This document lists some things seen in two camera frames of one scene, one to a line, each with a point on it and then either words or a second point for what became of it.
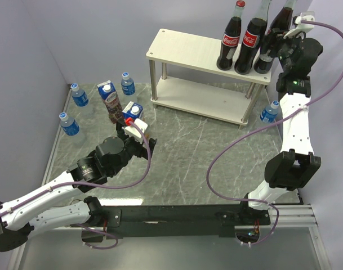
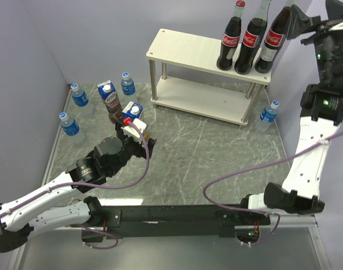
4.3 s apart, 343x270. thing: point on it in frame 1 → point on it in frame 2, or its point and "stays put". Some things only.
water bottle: (79, 96) stays put
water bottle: (128, 85) stays put
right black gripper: (276, 38) → (300, 23)
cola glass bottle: (231, 39) stays put
